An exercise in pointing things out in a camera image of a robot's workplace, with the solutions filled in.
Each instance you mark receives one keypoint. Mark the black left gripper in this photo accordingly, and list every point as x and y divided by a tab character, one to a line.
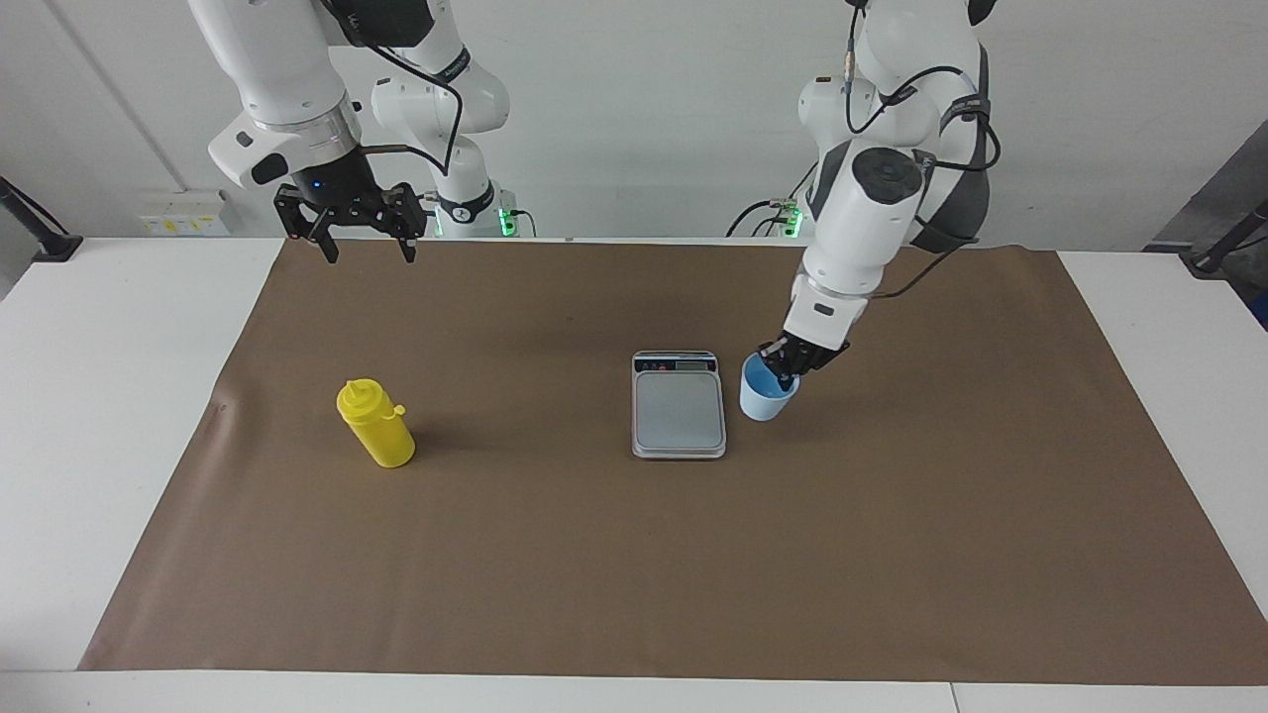
812	355

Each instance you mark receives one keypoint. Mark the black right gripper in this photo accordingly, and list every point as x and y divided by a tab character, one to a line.
342	188

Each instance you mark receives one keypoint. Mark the light blue plastic cup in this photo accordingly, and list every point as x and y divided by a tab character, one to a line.
765	404

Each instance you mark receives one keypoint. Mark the yellow squeeze bottle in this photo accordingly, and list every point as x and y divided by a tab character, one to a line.
381	436

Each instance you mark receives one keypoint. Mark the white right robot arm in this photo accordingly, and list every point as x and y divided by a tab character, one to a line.
277	59

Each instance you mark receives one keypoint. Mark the silver digital kitchen scale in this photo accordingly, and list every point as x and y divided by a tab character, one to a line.
679	411

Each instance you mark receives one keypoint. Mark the brown paper table mat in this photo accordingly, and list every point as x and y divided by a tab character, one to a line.
594	555

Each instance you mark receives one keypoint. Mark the grey slanted panel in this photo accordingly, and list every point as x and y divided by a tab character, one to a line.
1209	198

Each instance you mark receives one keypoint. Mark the blue object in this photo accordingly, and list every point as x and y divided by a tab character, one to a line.
1261	309

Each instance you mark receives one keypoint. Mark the white wall socket box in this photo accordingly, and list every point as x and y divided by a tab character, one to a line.
183	213

